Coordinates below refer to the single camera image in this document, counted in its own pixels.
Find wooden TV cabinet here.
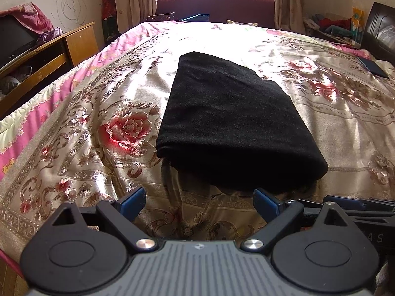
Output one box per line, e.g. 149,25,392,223
0,21,100,121

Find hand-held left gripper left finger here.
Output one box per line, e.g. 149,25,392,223
51,187,158,252

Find beige curtain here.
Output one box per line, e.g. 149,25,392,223
109,0,167,34
273,0,307,35

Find dark patterned box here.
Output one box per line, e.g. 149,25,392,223
146,12,175,22

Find dark wooden headboard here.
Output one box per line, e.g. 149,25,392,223
360,1,395,66

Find red and green bag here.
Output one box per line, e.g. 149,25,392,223
102,0,119,42

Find maroon sofa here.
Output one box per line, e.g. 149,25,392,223
156,0,276,29

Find black television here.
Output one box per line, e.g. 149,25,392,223
0,15,39,70

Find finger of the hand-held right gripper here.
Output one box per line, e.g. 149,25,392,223
344,206,395,220
323,195,395,208

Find blue flat item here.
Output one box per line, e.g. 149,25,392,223
182,14,211,23

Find pink patterned cloth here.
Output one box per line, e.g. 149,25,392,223
0,2,64,49

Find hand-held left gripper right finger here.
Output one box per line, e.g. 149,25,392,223
241,188,355,252

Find black pants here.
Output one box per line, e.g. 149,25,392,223
156,51,329,193

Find pile of colourful clothes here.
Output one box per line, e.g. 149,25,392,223
304,12,354,42

